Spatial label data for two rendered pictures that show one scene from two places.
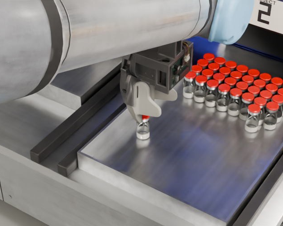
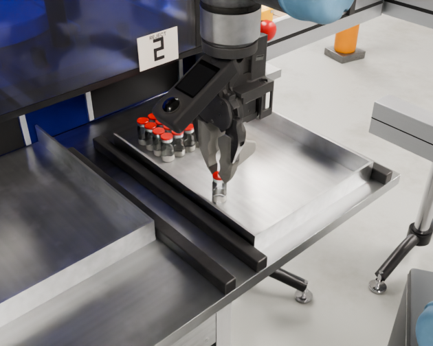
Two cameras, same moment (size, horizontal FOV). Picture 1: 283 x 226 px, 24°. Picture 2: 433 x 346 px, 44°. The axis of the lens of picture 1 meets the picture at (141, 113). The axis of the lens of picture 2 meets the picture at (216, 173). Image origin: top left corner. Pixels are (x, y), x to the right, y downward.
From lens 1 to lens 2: 92 cm
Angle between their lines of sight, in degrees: 58
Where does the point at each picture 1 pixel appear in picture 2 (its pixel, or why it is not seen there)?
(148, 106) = (246, 149)
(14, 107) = (109, 301)
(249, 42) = (115, 105)
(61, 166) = (262, 259)
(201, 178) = (293, 175)
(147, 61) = (255, 92)
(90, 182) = (278, 249)
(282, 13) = (172, 39)
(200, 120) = not seen: hidden behind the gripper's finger
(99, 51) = not seen: outside the picture
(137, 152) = (244, 207)
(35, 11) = not seen: outside the picture
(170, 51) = (261, 69)
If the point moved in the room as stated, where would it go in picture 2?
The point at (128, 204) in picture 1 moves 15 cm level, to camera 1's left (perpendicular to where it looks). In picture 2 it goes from (317, 227) to (303, 307)
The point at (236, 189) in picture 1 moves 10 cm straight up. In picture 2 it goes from (313, 160) to (319, 107)
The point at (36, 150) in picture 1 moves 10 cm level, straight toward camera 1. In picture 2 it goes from (228, 277) to (309, 281)
